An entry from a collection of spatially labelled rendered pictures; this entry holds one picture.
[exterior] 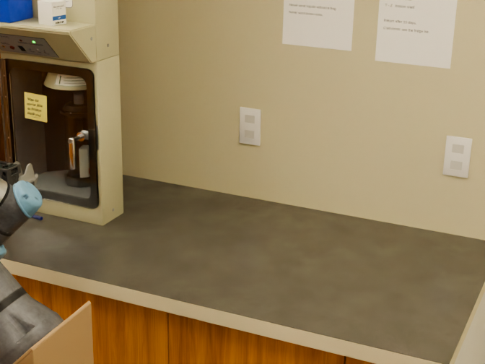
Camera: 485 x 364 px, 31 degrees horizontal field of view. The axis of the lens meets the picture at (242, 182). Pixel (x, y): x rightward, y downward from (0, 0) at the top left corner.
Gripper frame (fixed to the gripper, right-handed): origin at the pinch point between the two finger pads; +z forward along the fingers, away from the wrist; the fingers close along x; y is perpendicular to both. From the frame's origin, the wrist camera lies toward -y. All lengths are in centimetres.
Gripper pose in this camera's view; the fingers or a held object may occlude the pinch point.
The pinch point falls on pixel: (32, 178)
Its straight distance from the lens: 227.1
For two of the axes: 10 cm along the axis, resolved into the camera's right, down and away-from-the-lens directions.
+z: 4.1, -3.0, 8.6
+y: 0.2, -9.4, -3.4
